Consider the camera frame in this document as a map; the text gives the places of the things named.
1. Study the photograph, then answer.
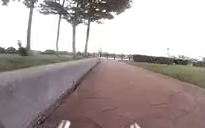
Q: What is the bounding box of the dark hedge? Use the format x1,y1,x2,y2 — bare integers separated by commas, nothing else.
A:
132,54,205,69

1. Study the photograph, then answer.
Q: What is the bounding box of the grass strip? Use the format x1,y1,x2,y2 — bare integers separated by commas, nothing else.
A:
0,53,88,74

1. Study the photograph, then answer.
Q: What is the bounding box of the grey concrete barrier wall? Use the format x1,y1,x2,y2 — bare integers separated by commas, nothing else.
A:
0,57,101,128

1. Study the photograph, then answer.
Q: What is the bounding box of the row of trees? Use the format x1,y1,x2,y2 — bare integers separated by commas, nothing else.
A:
0,0,134,56

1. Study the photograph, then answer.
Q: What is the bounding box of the grass verge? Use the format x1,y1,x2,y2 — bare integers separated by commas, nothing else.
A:
129,61,205,92

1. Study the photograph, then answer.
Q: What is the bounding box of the red paved path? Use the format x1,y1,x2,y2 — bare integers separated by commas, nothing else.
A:
29,58,205,128

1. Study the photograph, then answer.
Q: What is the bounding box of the robot's own part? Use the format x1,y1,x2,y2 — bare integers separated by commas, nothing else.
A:
129,121,142,128
57,119,72,128

